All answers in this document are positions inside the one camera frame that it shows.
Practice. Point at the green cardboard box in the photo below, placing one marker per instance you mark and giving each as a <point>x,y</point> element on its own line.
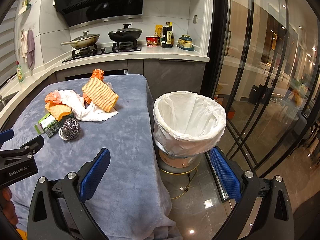
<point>49,125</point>

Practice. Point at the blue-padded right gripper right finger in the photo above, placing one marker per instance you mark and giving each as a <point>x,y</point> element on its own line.
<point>274,219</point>

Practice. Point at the purple hanging towel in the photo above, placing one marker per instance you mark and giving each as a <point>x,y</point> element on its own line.
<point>31,50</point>

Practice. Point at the large orange foam net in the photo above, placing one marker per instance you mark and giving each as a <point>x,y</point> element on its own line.
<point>102,95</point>

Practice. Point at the black wok with lid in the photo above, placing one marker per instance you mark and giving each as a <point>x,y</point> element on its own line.
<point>125,34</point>

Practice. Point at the green dish soap bottle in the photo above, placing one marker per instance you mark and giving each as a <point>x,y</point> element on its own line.
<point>19,72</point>

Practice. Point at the small orange foam net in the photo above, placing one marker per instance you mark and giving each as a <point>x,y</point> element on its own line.
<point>58,111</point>

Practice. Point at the beige frying pan with lid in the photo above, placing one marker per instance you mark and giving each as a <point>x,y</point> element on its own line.
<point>86,40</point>

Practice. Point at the blue-gold spice jar set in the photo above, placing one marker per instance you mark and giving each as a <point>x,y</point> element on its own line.
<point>185,42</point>

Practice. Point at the white paper towel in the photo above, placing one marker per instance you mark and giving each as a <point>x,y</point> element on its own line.
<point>77,105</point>

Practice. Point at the black-framed glass sliding door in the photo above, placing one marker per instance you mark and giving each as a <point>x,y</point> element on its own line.
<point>264,69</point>

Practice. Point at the steel wool scrubber ball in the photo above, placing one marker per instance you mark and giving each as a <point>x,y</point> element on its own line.
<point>70,130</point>

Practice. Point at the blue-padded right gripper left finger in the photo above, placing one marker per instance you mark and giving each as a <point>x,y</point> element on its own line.
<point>58,210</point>

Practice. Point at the orange plastic bag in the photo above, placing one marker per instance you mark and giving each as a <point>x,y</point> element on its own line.
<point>53,97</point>

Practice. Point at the orange crumpled wrapper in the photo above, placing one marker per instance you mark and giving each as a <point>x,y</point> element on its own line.
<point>98,73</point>

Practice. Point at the black gas stove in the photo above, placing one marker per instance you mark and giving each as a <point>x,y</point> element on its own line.
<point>117,47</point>

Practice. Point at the red instant noodle cup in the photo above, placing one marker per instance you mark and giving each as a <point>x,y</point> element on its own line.
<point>152,41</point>

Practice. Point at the yellow snack packet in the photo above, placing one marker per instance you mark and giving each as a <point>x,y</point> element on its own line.
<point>158,33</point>

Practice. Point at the person's left hand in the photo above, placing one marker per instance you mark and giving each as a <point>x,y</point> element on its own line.
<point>9,208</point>

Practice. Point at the black range hood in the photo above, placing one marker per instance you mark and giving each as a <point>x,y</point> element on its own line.
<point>79,12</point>

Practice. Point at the dark soy sauce bottle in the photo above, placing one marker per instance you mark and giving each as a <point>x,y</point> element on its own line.
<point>167,35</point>

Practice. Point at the grey kitchen cabinets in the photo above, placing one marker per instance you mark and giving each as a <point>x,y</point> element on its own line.
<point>162,76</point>

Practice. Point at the bin with white liner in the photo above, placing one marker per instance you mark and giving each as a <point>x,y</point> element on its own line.
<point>186,125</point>

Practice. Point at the white hanging towel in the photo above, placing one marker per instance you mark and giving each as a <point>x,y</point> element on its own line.
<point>24,45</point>

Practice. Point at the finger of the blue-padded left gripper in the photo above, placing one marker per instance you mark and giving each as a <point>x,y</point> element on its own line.
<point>6,135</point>

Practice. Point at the wall rack with utensils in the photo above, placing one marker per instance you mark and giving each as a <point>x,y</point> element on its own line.
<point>25,6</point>

